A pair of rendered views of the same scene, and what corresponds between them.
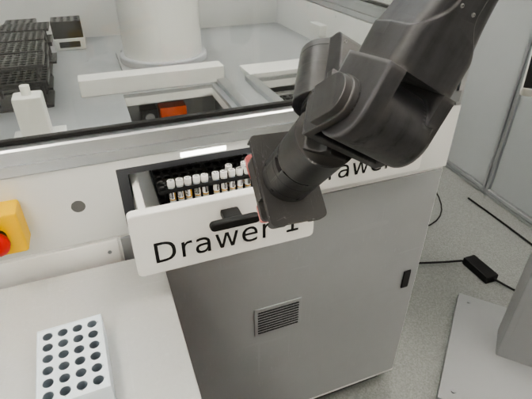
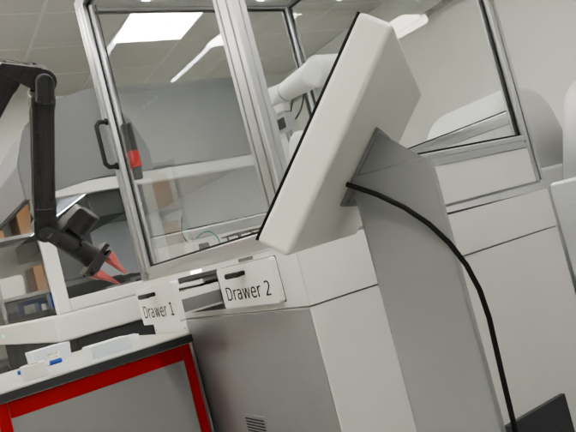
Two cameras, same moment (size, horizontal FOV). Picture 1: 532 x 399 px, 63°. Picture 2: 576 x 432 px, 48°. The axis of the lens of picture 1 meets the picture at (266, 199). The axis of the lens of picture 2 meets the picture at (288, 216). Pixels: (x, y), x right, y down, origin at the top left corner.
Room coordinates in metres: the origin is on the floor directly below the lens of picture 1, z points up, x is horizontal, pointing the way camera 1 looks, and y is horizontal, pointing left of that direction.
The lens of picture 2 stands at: (0.57, -1.83, 0.94)
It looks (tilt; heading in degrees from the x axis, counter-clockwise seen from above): 3 degrees up; 78
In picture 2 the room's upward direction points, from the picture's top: 14 degrees counter-clockwise
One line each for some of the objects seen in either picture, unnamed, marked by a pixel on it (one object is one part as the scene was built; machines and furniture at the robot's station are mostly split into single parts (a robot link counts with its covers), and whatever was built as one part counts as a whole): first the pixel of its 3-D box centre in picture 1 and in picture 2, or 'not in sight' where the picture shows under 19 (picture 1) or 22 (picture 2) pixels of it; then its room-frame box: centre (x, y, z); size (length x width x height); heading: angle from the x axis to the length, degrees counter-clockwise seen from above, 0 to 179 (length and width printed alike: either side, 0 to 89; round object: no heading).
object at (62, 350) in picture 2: not in sight; (49, 354); (0.14, 0.54, 0.79); 0.13 x 0.09 x 0.05; 26
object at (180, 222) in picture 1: (228, 224); (159, 303); (0.55, 0.06, 0.87); 0.29 x 0.02 x 0.11; 111
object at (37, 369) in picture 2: not in sight; (33, 370); (0.17, 0.13, 0.78); 0.07 x 0.07 x 0.04
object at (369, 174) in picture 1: (361, 156); (249, 284); (0.78, -0.19, 0.87); 0.29 x 0.02 x 0.11; 111
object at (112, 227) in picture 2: not in sight; (115, 254); (0.37, 1.82, 1.13); 1.78 x 1.14 x 0.45; 111
